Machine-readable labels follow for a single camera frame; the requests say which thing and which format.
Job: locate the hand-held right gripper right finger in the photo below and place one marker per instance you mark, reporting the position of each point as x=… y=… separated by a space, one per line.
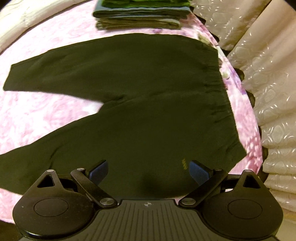
x=198 y=173

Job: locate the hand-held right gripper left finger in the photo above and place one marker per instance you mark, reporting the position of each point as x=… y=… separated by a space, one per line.
x=99 y=172

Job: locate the dark elastic-waist pants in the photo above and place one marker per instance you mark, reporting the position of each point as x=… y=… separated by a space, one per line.
x=138 y=104

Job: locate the stack of folded clothes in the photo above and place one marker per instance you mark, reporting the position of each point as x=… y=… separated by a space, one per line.
x=138 y=13
x=136 y=24

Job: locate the pink floral blanket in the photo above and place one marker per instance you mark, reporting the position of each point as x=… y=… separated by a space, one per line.
x=46 y=111

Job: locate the patterned curtain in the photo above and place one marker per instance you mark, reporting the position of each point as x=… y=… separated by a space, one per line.
x=266 y=69

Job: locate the grey striped duvet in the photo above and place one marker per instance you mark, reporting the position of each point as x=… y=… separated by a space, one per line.
x=13 y=23

